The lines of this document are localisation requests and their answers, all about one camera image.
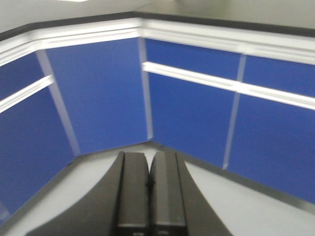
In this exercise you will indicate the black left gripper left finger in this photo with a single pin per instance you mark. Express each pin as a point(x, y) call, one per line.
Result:
point(132, 215)

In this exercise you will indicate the blue lab cabinet left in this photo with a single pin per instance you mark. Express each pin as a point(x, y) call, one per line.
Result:
point(64, 92)

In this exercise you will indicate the blue lab cabinet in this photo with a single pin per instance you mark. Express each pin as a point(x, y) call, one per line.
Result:
point(241, 100)
point(64, 92)

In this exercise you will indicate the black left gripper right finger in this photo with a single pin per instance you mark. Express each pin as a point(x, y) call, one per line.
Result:
point(167, 215)

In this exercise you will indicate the blue lab cabinet right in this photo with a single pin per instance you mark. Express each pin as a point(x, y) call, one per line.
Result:
point(241, 100)

